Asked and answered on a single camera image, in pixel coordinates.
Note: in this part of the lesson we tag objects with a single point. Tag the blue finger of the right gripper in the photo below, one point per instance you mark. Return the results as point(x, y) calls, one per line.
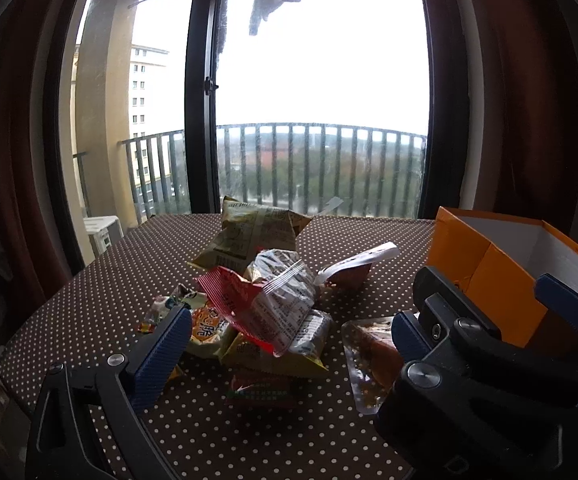
point(571, 304)

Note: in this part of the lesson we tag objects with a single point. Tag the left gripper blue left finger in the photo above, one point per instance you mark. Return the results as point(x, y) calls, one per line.
point(63, 442)

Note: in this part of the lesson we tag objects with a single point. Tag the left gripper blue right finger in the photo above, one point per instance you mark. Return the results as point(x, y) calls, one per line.
point(468, 405)

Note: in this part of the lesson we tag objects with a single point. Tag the orange snack clear pouch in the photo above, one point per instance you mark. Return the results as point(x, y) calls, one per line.
point(373, 362)

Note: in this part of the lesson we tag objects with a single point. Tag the orange printed snack packet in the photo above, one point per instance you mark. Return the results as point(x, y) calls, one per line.
point(211, 334)

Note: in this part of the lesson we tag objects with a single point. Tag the small colourful candy packet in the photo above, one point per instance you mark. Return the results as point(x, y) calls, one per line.
point(161, 306)

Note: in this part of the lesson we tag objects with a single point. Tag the yellow snack packet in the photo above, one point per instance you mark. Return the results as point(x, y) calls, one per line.
point(302, 359)

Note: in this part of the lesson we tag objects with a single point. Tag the red clear corn snack pack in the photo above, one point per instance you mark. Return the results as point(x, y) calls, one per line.
point(350, 273)

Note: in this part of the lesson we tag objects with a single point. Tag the red clear cookie snack bag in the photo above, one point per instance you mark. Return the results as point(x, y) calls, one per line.
point(269, 302)

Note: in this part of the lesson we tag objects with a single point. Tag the yellow honey butter chip bag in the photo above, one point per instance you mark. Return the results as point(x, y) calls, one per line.
point(247, 229)

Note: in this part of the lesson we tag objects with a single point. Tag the orange cardboard box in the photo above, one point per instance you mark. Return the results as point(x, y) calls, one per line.
point(495, 259)

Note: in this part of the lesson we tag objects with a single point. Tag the white air conditioner unit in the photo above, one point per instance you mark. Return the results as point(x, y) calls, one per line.
point(103, 232)

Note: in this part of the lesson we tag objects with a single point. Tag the dark red curtain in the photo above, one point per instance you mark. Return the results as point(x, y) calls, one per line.
point(503, 120)

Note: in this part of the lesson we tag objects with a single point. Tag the balcony metal railing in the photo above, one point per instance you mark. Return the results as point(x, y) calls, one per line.
point(374, 172)

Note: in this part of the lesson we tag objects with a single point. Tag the black window frame post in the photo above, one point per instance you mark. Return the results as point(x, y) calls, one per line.
point(200, 116)

